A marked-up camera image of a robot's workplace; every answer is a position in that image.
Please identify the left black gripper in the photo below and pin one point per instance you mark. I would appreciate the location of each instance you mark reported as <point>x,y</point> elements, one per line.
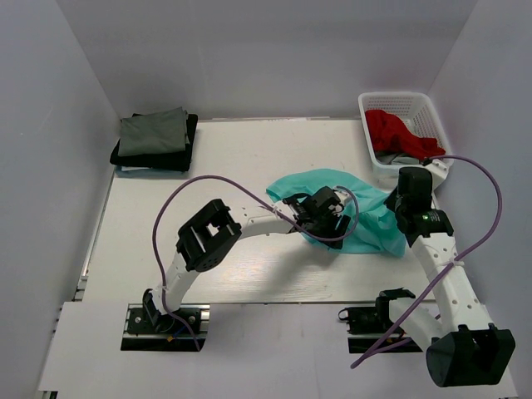
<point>335,218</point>

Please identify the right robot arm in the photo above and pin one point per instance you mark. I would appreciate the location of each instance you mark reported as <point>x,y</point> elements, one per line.
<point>463,347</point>

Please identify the grey t shirt in basket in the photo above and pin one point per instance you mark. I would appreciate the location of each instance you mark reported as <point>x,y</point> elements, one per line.
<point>395,159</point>

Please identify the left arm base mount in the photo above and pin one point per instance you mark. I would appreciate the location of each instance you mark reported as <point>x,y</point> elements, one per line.
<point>139,335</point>

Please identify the red t shirt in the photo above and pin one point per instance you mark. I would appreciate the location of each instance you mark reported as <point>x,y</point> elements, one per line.
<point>429,146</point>

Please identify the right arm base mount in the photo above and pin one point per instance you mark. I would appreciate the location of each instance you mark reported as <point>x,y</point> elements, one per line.
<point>364,327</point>

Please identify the white plastic basket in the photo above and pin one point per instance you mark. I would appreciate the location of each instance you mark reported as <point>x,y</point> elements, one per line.
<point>414,109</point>

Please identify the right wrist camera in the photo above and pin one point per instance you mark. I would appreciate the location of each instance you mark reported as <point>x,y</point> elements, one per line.
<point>439,171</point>

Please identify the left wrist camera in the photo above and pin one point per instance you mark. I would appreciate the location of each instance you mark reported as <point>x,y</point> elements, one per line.
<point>343,197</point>

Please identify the folded light blue t shirt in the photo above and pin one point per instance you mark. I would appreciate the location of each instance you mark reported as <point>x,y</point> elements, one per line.
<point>130,169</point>

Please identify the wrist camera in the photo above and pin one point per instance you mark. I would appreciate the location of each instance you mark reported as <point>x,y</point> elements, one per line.
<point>343,197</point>
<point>439,171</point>

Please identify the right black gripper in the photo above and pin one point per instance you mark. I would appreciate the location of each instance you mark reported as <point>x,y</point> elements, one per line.
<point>391,200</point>

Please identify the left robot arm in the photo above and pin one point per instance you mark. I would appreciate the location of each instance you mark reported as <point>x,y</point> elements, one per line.
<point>208,236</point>

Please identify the folded grey t shirt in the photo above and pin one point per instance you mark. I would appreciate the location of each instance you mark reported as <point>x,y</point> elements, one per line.
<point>154,134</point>

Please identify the teal t shirt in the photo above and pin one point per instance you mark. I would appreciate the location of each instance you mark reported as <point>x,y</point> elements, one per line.
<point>376,231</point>

